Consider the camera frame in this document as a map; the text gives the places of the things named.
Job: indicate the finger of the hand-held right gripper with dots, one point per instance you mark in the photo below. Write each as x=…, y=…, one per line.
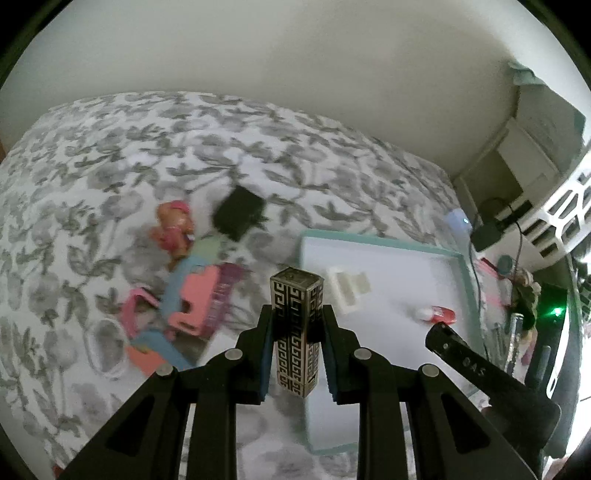
x=461, y=360

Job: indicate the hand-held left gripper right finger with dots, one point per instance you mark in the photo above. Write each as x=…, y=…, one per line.
x=328, y=369

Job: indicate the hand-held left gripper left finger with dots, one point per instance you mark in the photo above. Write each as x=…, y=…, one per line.
x=266, y=369

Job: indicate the gold black patterned box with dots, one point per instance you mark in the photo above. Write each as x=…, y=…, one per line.
x=295, y=323

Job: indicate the coral pink toy piece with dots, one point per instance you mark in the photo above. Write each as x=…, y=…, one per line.
x=198, y=295

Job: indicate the white tray with teal rim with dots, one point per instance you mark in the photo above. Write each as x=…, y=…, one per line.
x=392, y=258

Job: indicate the light blue toy piece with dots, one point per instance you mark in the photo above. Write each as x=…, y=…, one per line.
x=178, y=284
x=161, y=346

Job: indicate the purple comb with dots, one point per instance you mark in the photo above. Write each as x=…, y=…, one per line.
x=228, y=286

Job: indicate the pink white ribbed mat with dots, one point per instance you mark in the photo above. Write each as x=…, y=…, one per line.
x=489, y=270

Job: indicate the black device with green light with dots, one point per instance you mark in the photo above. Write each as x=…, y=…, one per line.
x=554, y=318

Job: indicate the teal lidded jar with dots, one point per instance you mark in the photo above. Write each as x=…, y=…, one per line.
x=506, y=266

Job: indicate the orange toy piece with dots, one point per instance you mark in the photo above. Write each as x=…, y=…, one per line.
x=143, y=362

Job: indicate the black charger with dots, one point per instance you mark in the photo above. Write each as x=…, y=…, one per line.
x=485, y=236

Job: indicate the pale green toy piece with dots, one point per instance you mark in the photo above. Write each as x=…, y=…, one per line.
x=207, y=247

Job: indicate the white power strip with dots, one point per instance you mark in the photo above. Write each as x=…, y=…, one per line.
x=457, y=221

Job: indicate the black cube box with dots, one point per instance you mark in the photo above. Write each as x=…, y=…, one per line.
x=238, y=212

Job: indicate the orange pink toy figure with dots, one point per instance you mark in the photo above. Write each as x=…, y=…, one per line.
x=173, y=226

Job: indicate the white laundry basket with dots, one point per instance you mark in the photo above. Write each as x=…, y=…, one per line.
x=561, y=207

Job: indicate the white shelf unit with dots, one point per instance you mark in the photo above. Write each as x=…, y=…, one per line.
x=531, y=152

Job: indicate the grey floral bedspread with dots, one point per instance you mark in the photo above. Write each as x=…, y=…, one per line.
x=92, y=184

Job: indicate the teal cloth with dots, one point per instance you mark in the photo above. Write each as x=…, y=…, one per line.
x=524, y=73

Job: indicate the pink plastic frame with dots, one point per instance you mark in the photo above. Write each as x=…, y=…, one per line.
x=131, y=307

